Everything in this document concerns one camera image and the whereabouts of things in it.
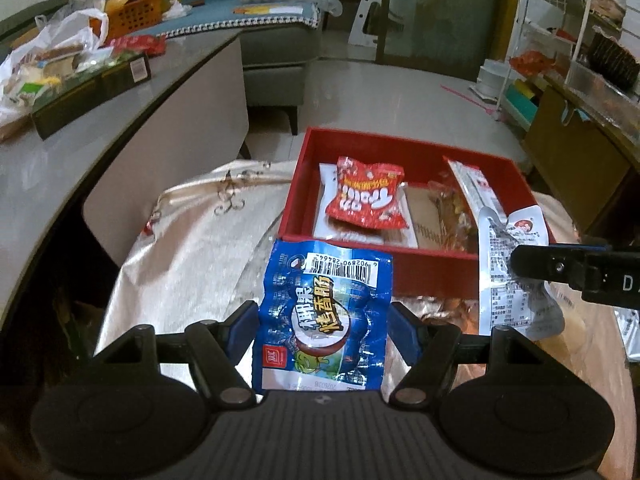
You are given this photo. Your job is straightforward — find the grey sofa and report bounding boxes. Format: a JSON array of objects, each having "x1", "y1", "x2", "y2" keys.
[{"x1": 240, "y1": 12, "x2": 326, "y2": 136}]

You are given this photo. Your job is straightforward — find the wooden cabinet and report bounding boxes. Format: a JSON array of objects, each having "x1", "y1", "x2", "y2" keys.
[{"x1": 520, "y1": 82, "x2": 636, "y2": 231}]

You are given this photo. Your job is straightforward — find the long red white snack packet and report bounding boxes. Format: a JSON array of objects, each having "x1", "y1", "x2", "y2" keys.
[{"x1": 442, "y1": 156, "x2": 506, "y2": 221}]

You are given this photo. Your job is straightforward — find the dark green long box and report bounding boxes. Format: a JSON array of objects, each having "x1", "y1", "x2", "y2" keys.
[{"x1": 31, "y1": 52, "x2": 152, "y2": 141}]

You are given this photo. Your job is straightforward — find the silver white snack packet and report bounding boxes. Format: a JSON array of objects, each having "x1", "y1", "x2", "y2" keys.
[{"x1": 475, "y1": 205, "x2": 563, "y2": 343}]

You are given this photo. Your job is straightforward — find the clear brown snack packet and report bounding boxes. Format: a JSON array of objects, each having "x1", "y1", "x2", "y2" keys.
[{"x1": 427, "y1": 180, "x2": 481, "y2": 253}]

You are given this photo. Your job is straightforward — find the silver foil packet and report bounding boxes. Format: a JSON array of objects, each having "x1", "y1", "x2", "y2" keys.
[{"x1": 612, "y1": 305, "x2": 640, "y2": 361}]

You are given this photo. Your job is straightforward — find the blue sausage snack packet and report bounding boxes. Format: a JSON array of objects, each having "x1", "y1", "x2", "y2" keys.
[{"x1": 251, "y1": 239, "x2": 393, "y2": 395}]

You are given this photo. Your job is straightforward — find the white bucket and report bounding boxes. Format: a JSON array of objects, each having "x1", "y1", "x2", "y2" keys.
[{"x1": 475, "y1": 59, "x2": 511, "y2": 106}]

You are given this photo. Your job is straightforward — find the red cardboard box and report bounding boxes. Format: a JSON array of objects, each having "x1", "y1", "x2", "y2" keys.
[{"x1": 277, "y1": 127, "x2": 555, "y2": 303}]

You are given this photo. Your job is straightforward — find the white plastic bag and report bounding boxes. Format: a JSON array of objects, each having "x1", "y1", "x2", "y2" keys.
[{"x1": 0, "y1": 7, "x2": 111, "y2": 126}]

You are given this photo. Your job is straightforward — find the dark woven basket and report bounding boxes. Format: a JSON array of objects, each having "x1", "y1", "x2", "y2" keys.
[{"x1": 586, "y1": 30, "x2": 640, "y2": 93}]

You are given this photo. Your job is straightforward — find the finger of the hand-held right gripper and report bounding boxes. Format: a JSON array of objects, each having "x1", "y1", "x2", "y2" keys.
[{"x1": 509, "y1": 243, "x2": 640, "y2": 306}]

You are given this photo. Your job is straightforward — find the yellow paper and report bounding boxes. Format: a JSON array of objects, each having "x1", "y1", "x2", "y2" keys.
[{"x1": 234, "y1": 4, "x2": 303, "y2": 16}]

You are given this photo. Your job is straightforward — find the beige printed tablecloth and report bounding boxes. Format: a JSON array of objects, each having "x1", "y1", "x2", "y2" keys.
[{"x1": 92, "y1": 159, "x2": 631, "y2": 391}]

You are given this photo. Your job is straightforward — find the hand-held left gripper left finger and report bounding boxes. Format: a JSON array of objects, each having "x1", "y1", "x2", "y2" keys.
[{"x1": 92, "y1": 301, "x2": 261, "y2": 406}]

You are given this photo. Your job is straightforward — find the clear bun packet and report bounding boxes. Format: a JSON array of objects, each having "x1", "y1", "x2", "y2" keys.
[{"x1": 542, "y1": 282, "x2": 586, "y2": 356}]

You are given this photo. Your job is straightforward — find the orange plastic basket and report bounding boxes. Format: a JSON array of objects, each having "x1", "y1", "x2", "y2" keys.
[{"x1": 104, "y1": 0, "x2": 182, "y2": 40}]

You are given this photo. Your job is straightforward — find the grey rounded counter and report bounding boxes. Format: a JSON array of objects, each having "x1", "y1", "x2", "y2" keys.
[{"x1": 0, "y1": 35, "x2": 251, "y2": 331}]

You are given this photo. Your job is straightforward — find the red snack packet white print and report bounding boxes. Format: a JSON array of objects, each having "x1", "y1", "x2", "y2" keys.
[{"x1": 325, "y1": 156, "x2": 407, "y2": 231}]

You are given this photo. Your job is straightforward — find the blue blanket lace trim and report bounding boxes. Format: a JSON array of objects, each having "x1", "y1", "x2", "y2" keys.
[{"x1": 155, "y1": 0, "x2": 326, "y2": 38}]

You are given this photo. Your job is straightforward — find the teal box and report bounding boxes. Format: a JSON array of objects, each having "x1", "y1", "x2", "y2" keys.
[{"x1": 500, "y1": 80, "x2": 543, "y2": 128}]

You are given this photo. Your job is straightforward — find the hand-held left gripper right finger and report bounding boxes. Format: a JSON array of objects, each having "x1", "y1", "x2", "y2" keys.
[{"x1": 387, "y1": 302, "x2": 546, "y2": 408}]

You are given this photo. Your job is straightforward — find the orange red packet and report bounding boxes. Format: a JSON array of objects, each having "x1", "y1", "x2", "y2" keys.
[{"x1": 509, "y1": 50, "x2": 558, "y2": 78}]

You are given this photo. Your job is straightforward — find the white triangular frame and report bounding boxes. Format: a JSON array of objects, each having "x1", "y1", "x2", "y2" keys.
[{"x1": 347, "y1": 0, "x2": 396, "y2": 53}]

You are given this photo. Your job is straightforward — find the white wire rack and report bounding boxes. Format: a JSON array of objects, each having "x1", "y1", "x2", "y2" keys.
[{"x1": 495, "y1": 0, "x2": 640, "y2": 126}]

